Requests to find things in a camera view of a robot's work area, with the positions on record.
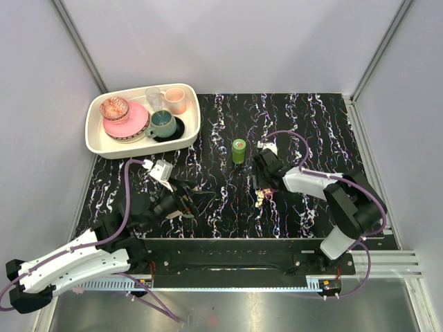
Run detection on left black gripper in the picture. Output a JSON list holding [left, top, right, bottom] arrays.
[[141, 178, 217, 233]]

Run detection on pink weekly pill organizer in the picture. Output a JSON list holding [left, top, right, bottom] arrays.
[[261, 188, 275, 197]]

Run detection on green pill bottle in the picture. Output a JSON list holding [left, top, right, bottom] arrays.
[[233, 147, 246, 165]]

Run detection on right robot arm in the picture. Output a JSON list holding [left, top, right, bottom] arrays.
[[253, 148, 387, 274]]

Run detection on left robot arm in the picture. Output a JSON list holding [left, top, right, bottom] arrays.
[[4, 181, 216, 314]]

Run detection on spilled yellow pills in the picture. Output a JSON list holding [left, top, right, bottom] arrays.
[[255, 190, 266, 208]]

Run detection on cream ceramic mug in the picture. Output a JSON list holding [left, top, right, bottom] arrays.
[[166, 187, 199, 219]]

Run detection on black saucer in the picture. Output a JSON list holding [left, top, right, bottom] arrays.
[[154, 116, 186, 142]]

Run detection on teal ceramic mug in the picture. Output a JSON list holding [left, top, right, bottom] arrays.
[[145, 110, 177, 138]]

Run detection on patterned plate under pink plate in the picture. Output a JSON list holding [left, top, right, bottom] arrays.
[[105, 120, 150, 143]]

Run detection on pink ceramic mug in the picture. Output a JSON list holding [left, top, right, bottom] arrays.
[[161, 88, 187, 115]]

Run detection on clear drinking glass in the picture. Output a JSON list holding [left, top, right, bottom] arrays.
[[145, 86, 165, 112]]

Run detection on white plastic dish tub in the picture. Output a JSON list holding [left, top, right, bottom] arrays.
[[85, 83, 201, 159]]

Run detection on red patterned bowl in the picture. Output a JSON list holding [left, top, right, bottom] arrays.
[[99, 97, 129, 122]]

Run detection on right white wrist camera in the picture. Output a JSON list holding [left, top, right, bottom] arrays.
[[257, 141, 278, 156]]

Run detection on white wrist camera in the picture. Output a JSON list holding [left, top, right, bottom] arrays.
[[257, 141, 278, 156], [142, 159, 173, 192]]

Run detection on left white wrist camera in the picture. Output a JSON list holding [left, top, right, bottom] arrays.
[[142, 159, 173, 192]]

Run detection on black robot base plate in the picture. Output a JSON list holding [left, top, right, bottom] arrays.
[[128, 239, 356, 291]]

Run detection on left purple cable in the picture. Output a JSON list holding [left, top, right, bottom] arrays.
[[0, 158, 181, 323]]

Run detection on purple cable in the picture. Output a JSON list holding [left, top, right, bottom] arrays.
[[0, 158, 181, 323], [259, 130, 388, 299]]

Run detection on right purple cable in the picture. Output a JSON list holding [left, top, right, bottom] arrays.
[[259, 130, 388, 299]]

